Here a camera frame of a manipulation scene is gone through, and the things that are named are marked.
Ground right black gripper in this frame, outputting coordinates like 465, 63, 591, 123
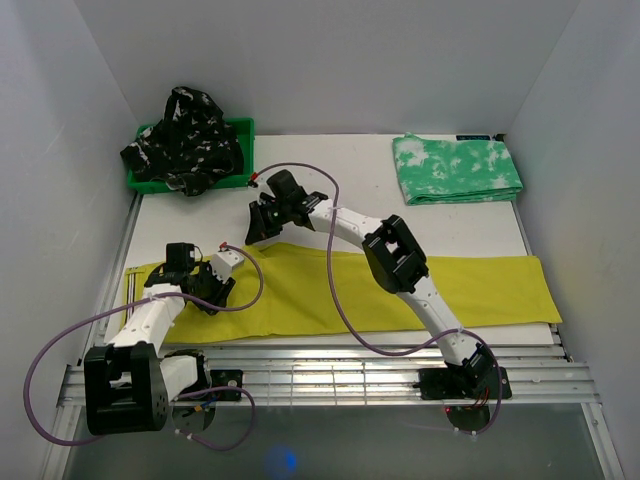
246, 199, 292, 245

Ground yellow trousers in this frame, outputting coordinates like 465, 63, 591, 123
119, 242, 564, 345

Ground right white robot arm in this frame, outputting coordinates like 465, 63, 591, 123
245, 164, 504, 399

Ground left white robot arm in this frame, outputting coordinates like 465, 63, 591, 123
84, 243, 244, 436

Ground black white patterned garment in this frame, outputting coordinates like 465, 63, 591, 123
120, 86, 244, 196

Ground green plastic bin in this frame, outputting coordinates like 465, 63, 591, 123
124, 116, 257, 194

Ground green white tie-dye folded garment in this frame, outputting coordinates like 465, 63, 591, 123
392, 134, 523, 206

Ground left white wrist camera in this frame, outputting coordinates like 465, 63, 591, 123
210, 243, 245, 283

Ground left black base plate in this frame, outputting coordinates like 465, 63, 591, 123
177, 369, 244, 403

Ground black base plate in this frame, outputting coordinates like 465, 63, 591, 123
412, 367, 513, 400
177, 369, 244, 403

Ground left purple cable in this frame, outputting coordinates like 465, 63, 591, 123
23, 243, 266, 451

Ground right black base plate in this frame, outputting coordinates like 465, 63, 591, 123
412, 367, 513, 400

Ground aluminium rail frame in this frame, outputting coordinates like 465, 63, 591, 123
40, 194, 626, 480

